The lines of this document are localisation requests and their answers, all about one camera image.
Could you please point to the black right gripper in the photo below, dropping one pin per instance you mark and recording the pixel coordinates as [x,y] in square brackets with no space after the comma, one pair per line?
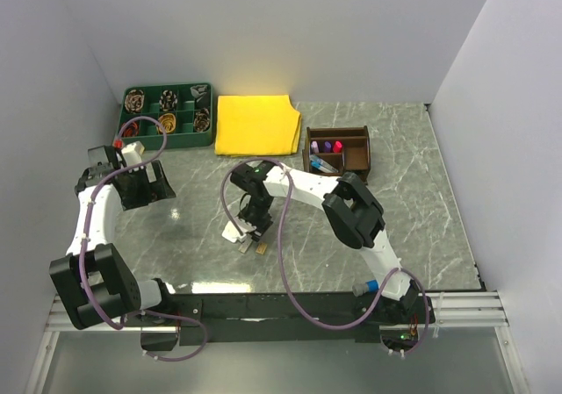
[260,227]

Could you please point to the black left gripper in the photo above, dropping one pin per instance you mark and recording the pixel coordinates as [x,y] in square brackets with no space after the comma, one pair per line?
[153,190]

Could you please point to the yellow small eraser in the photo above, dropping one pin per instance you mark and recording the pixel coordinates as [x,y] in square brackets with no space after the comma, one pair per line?
[261,248]

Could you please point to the white worn eraser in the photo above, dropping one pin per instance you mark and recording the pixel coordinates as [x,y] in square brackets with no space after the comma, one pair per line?
[244,247]

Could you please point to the clear blue ballpoint pen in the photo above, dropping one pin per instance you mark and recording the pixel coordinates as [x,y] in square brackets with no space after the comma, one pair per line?
[325,163]

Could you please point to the blue capped marker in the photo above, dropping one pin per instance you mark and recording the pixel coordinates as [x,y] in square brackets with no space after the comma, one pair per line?
[320,167]

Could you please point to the lilac highlighter marker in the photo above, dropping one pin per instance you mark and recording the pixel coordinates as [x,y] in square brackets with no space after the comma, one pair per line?
[314,147]

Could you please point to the pink highlighter marker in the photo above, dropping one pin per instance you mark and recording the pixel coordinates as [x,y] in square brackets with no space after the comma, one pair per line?
[337,147]

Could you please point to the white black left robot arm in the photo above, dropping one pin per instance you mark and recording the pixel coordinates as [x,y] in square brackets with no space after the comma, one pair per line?
[92,250]

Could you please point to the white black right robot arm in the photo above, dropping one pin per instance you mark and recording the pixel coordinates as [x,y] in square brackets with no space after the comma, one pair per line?
[354,214]

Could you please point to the red black rolled tie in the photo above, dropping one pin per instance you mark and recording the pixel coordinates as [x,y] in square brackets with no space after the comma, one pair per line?
[130,130]

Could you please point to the yellow brown rolled tie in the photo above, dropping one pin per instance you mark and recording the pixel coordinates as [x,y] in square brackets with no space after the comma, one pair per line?
[168,121]

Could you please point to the brown dotted rolled tie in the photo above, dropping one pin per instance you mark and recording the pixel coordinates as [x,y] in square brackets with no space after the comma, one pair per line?
[201,121]

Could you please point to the green compartment tray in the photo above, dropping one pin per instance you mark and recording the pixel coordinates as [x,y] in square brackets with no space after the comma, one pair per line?
[185,112]

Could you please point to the yellow folded cloth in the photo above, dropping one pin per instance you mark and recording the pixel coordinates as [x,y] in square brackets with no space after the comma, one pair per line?
[257,125]

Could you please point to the black patterned rolled tie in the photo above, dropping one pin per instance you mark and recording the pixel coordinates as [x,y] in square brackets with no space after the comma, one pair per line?
[168,100]

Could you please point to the pink brown rolled tie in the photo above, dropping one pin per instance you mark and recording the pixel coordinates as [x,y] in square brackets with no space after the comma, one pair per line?
[134,101]

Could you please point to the brown wooden desk organizer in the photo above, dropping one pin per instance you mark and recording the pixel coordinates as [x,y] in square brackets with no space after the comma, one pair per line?
[355,156]

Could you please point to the grey rolled tie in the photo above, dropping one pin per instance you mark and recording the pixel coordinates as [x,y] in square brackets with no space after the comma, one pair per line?
[201,94]

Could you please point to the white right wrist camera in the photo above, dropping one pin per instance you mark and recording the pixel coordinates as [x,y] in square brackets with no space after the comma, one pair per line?
[238,232]

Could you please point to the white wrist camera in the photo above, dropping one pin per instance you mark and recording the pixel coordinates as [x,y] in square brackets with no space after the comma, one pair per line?
[238,232]
[132,153]

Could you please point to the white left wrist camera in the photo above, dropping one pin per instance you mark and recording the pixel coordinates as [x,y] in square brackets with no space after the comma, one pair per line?
[132,153]

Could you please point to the aluminium frame rail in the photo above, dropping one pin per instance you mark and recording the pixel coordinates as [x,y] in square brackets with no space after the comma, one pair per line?
[468,309]

